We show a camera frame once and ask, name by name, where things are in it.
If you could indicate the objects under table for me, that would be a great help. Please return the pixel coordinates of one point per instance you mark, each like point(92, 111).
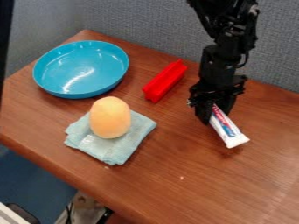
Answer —
point(81, 211)

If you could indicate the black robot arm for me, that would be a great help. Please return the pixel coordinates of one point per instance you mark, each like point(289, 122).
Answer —
point(229, 21)

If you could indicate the white toothpaste tube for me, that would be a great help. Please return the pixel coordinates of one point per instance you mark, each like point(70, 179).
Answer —
point(225, 128)

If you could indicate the red plastic block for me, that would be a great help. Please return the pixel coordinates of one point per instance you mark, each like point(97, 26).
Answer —
point(160, 84)

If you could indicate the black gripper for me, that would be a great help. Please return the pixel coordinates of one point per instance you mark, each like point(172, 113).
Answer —
point(218, 85)

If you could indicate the orange egg-shaped sponge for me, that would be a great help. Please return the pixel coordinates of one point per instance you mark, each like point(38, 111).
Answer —
point(109, 117)

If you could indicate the light blue folded cloth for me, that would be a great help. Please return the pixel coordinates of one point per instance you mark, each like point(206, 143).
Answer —
point(112, 151)

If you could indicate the blue plastic plate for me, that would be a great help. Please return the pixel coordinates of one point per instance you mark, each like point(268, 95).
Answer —
point(80, 69)

